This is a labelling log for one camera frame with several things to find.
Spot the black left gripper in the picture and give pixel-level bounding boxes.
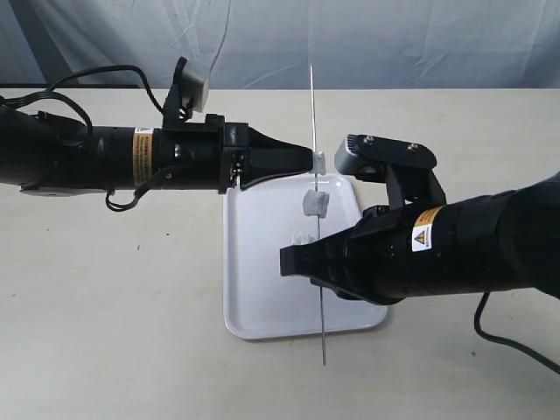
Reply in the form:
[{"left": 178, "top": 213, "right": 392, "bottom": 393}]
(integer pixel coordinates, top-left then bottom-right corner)
[{"left": 153, "top": 115, "right": 313, "bottom": 193}]

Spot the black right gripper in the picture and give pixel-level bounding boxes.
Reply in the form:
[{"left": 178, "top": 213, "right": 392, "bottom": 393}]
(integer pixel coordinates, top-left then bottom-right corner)
[{"left": 279, "top": 205, "right": 442, "bottom": 305}]

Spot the white marshmallow piece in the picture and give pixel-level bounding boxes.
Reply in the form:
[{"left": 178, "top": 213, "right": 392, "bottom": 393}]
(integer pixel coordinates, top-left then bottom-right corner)
[
  {"left": 311, "top": 151, "right": 326, "bottom": 176},
  {"left": 303, "top": 190, "right": 330, "bottom": 219},
  {"left": 290, "top": 231, "right": 316, "bottom": 246}
]

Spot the thin metal skewer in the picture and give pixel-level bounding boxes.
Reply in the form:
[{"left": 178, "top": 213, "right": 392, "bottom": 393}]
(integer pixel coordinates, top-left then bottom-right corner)
[{"left": 309, "top": 63, "right": 327, "bottom": 367}]

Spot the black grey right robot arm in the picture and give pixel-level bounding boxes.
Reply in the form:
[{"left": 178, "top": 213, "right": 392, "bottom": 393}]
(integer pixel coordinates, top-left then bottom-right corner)
[{"left": 279, "top": 175, "right": 559, "bottom": 305}]

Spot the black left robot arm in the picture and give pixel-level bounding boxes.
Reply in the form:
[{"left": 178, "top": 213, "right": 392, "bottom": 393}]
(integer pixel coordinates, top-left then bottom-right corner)
[{"left": 1, "top": 106, "right": 313, "bottom": 199}]

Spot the white rectangular plastic tray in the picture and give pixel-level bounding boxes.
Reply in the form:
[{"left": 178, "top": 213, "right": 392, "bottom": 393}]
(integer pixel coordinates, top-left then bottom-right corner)
[{"left": 223, "top": 173, "right": 388, "bottom": 340}]

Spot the grey fabric backdrop curtain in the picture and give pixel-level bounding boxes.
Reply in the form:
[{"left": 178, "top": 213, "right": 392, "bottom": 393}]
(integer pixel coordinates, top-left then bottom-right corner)
[{"left": 1, "top": 1, "right": 559, "bottom": 89}]

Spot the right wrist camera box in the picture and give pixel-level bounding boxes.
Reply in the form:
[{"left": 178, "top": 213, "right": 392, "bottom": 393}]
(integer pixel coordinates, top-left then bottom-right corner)
[{"left": 334, "top": 134, "right": 437, "bottom": 183}]

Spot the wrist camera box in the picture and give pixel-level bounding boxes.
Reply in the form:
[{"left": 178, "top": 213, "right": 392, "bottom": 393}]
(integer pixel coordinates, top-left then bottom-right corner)
[
  {"left": 174, "top": 57, "right": 210, "bottom": 113},
  {"left": 334, "top": 134, "right": 437, "bottom": 183}
]

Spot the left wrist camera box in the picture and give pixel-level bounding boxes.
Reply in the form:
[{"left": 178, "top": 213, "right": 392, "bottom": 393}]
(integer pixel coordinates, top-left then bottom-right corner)
[{"left": 174, "top": 57, "right": 210, "bottom": 113}]

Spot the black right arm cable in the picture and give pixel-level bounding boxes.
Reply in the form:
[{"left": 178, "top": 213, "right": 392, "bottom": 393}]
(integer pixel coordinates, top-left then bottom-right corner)
[{"left": 472, "top": 290, "right": 560, "bottom": 373}]

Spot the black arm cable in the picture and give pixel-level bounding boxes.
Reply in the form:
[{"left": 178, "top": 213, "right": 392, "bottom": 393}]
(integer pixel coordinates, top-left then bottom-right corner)
[
  {"left": 0, "top": 64, "right": 193, "bottom": 212},
  {"left": 472, "top": 290, "right": 560, "bottom": 373}
]

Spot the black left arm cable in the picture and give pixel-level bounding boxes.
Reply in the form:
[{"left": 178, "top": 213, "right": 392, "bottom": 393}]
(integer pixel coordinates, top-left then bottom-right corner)
[{"left": 0, "top": 64, "right": 193, "bottom": 212}]

